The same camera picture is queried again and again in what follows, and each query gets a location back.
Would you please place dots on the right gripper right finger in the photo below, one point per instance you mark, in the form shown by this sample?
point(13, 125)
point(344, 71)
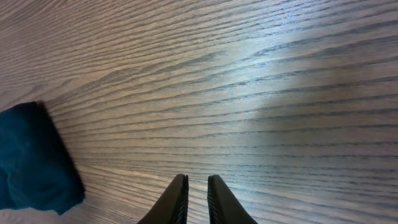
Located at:
point(224, 207)

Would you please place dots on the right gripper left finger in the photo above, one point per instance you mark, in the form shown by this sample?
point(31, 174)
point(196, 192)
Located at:
point(172, 205)

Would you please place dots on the dark navy t-shirt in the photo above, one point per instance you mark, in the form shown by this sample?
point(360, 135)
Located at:
point(36, 169)

